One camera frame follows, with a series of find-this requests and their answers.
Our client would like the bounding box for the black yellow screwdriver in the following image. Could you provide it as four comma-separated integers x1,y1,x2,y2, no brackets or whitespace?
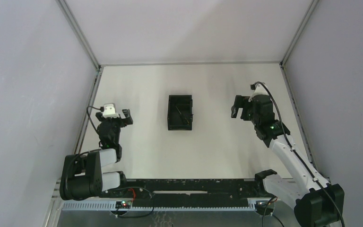
175,105,190,125

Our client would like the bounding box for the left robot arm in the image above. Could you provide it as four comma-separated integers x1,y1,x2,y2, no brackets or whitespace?
59,107,133,201

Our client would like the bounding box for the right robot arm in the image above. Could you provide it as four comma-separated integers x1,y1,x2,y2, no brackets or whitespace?
231,95,345,227

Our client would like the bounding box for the black plastic bin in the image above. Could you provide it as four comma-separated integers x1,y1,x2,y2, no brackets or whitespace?
167,95,193,131

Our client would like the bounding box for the left circuit board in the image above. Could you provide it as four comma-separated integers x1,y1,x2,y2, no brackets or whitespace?
115,200,132,210

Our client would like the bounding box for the circuit board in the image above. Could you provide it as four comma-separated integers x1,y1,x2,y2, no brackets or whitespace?
115,200,132,210
255,201,274,212

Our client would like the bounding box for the right circuit board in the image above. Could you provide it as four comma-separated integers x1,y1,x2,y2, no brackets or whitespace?
255,201,274,212

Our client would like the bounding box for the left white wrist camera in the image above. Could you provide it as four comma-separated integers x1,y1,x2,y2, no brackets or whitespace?
102,103,119,119

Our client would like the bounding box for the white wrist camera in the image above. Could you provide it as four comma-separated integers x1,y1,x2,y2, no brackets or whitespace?
249,81,268,102
102,103,119,119

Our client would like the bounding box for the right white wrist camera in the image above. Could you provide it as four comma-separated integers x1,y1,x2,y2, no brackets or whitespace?
249,81,268,102

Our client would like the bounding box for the left black cable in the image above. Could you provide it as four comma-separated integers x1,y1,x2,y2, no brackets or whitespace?
86,105,104,136

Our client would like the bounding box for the black cable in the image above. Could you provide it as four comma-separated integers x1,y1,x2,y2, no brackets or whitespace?
254,81,346,227
86,105,104,136

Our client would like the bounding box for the right black cable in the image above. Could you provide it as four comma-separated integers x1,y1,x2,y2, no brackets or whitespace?
254,81,346,227

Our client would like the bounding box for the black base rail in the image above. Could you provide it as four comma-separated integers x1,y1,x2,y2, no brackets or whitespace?
100,179,272,209

